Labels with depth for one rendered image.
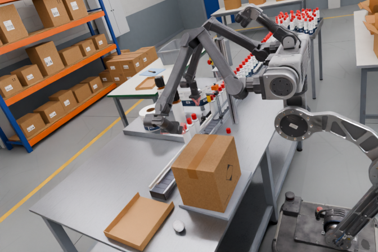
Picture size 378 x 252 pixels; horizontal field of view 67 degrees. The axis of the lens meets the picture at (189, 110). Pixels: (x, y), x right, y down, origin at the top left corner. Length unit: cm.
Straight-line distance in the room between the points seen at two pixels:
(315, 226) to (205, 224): 93
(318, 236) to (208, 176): 103
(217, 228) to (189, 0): 946
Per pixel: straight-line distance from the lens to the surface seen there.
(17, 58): 612
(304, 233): 220
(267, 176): 221
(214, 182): 141
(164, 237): 157
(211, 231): 152
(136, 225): 168
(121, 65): 608
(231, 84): 130
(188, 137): 191
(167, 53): 414
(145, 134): 238
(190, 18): 1062
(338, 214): 211
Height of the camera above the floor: 198
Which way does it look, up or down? 26 degrees down
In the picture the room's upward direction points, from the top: 15 degrees counter-clockwise
